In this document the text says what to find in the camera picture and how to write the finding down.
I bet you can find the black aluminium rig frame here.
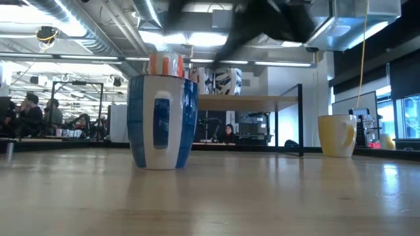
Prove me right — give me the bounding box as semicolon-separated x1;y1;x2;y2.
0;137;420;161

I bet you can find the white blue striped mug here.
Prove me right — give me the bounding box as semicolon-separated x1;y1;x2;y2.
215;68;243;96

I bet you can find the orange white coffee mug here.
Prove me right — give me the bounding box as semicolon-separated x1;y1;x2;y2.
147;51;185;79

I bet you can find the blue white coffee mug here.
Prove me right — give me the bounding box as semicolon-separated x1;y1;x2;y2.
127;74;200;170

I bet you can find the black ceiling camera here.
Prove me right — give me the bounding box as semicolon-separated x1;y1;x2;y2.
35;26;59;44

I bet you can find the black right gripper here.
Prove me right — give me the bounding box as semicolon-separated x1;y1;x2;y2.
209;29;263;70

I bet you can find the silver ceiling duct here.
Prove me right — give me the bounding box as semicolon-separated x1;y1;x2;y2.
28;0;147;79

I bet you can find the black equipment rack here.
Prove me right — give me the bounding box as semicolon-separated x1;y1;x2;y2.
348;108;381;148

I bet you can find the wooden shelf black frame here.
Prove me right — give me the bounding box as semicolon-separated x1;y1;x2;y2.
196;83;305;157

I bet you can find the yellow hanging cable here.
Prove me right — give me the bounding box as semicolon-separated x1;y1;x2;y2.
356;0;370;100

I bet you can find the yellow white coffee mug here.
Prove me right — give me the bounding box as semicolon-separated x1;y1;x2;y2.
317;114;358;158

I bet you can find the black metal workstation frame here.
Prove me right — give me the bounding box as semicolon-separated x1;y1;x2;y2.
51;81;104;142

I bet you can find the long ceiling light strip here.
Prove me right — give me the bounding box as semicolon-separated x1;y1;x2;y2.
0;52;312;68

